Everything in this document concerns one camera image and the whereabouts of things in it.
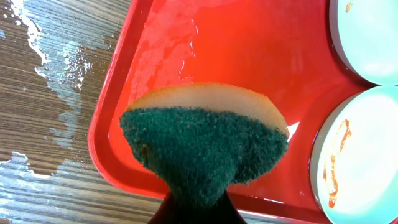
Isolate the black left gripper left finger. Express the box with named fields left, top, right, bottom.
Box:
left=147, top=192, right=183, bottom=224

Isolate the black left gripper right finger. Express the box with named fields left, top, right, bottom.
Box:
left=214, top=191, right=246, bottom=224

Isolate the green orange sponge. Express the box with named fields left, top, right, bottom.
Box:
left=119, top=83, right=289, bottom=210

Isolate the white plate top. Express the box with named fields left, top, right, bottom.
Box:
left=329, top=0, right=397, bottom=85

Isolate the white plate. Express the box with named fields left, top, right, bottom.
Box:
left=329, top=0, right=397, bottom=85
left=309, top=85, right=397, bottom=223

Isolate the red plastic tray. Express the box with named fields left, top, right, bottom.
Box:
left=88, top=0, right=383, bottom=223

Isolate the white plate right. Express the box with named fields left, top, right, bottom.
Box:
left=309, top=85, right=397, bottom=223

